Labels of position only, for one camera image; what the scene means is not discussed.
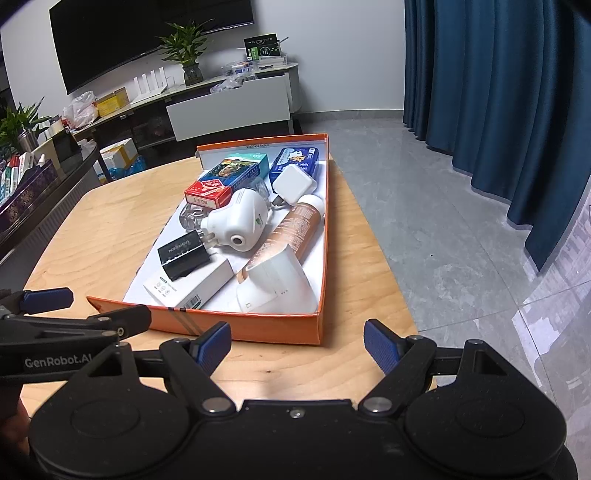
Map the white charger packaging box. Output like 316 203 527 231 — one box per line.
142 257 234 310

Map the yellow box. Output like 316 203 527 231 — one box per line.
96 89 130 116

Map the potted plant in glass vase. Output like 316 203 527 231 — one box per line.
157 19 216 86

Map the red card box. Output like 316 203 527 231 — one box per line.
185 179 233 209

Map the white plug-in repellent heater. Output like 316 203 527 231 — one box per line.
200 188 270 253

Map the white power adapter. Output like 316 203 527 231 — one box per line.
271 165 319 208

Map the grey plastic bag bundle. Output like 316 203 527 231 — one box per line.
210 76 257 95

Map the cardboard box on floor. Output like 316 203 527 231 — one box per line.
99 137 139 169

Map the clear plastic organizer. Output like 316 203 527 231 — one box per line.
221 58 290 77

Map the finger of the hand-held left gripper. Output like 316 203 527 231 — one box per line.
0 287 75 319
0 305 152 341

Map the black wall television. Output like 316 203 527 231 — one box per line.
48 0 256 96

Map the blue packet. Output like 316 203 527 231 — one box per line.
269 147 321 186

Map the dark side table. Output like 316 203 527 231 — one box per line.
0 138 110 278

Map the black charger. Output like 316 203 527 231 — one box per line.
157 231 214 282

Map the purple patterned box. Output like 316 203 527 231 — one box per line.
0 164 61 228

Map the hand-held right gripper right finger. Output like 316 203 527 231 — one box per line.
359 318 512 417

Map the white router with antennas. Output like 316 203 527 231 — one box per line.
133 66 177 103

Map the clear glass repellent bottle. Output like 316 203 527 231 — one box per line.
179 202 213 232

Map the white television cabinet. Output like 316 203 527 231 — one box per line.
69 62 301 154

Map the blue plastic bag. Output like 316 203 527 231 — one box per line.
104 157 149 182

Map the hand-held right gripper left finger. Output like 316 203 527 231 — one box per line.
84 322 235 417

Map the brown tube with white cap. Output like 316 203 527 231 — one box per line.
236 194 325 284

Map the white plastic bag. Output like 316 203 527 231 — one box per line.
62 91 99 129

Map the teal green bandage box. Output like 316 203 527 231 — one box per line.
228 153 270 182

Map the orange cardboard box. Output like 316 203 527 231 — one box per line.
87 133 332 346

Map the green and black box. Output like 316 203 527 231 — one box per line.
244 33 283 64

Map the colourful card box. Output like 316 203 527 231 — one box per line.
198 158 262 191

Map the potted plant in steel cup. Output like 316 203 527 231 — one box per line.
0 102 52 153

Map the blue curtain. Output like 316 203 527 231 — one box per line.
403 0 591 274

